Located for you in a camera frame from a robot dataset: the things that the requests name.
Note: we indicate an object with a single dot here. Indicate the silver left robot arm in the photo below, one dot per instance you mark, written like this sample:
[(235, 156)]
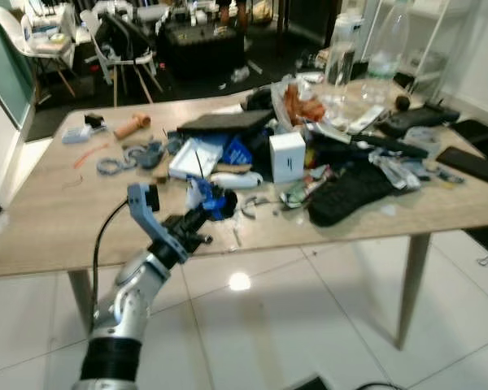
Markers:
[(130, 305)]

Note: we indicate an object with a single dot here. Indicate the white elongated handset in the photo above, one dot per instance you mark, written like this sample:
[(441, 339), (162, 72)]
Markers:
[(237, 179)]

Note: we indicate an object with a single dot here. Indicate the blue printed packet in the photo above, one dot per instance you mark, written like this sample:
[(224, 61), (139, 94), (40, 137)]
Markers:
[(238, 152)]

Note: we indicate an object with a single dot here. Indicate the white flat tray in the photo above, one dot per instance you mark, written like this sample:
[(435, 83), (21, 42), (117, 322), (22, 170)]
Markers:
[(193, 158)]

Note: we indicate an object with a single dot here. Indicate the small white box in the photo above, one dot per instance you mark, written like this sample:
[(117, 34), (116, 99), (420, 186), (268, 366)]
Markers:
[(287, 156)]

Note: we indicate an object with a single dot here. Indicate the flat black laptop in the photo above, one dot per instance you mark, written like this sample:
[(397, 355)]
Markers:
[(224, 122)]

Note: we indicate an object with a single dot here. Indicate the clear bag with orange snacks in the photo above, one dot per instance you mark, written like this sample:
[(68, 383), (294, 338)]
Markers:
[(301, 106)]

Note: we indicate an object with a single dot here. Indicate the orange-brown cylinder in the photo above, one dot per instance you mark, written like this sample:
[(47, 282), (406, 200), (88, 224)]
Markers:
[(132, 125)]

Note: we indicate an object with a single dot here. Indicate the black curved keyboard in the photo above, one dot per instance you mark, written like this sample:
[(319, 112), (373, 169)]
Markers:
[(350, 195)]

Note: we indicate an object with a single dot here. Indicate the thin orange strip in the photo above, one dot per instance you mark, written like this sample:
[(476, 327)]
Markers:
[(89, 154)]

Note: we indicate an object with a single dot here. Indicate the light wooden table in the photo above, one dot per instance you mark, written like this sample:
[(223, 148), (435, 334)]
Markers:
[(57, 211)]

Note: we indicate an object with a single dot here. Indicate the small black gadget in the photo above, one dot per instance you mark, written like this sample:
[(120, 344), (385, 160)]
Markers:
[(94, 121)]

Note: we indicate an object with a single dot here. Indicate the small white-blue packet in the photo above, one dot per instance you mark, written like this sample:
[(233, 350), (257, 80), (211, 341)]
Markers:
[(76, 135)]

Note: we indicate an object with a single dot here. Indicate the large black case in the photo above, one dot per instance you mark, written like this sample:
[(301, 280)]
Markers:
[(202, 49)]

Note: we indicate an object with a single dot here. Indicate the long black bar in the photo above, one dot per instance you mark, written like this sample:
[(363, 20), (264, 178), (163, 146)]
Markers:
[(374, 143)]

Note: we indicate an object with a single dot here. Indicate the silver foil wrapper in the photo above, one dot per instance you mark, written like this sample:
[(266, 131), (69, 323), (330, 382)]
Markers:
[(394, 172)]

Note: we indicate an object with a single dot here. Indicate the clear bottle with white label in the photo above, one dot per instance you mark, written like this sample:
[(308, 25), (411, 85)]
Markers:
[(342, 57)]

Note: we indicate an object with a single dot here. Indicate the white chair with black bag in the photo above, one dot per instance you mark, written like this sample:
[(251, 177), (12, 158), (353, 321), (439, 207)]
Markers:
[(122, 49)]

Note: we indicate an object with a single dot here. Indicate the black floor device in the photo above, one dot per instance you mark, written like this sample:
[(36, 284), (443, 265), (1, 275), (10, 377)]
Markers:
[(313, 383)]

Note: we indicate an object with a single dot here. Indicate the small brown ball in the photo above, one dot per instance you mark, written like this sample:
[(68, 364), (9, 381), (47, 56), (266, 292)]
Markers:
[(403, 102)]

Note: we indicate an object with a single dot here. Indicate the black game controller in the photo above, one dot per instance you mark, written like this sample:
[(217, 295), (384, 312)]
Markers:
[(419, 118)]

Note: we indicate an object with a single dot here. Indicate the large clear plastic bottle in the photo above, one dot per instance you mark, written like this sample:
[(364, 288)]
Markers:
[(388, 45)]

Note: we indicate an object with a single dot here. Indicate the black smartphone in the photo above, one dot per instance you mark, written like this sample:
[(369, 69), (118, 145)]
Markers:
[(472, 166)]

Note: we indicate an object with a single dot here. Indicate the black tablet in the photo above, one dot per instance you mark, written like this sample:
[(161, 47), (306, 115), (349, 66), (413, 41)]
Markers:
[(474, 130)]

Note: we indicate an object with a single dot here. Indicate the white chair with clutter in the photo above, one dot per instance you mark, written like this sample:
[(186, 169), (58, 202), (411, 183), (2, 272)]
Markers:
[(37, 41)]

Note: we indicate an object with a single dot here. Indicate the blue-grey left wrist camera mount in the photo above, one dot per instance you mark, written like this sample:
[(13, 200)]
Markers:
[(143, 205)]

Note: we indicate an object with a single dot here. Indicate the green wall board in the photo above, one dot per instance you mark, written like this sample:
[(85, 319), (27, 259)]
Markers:
[(4, 73)]

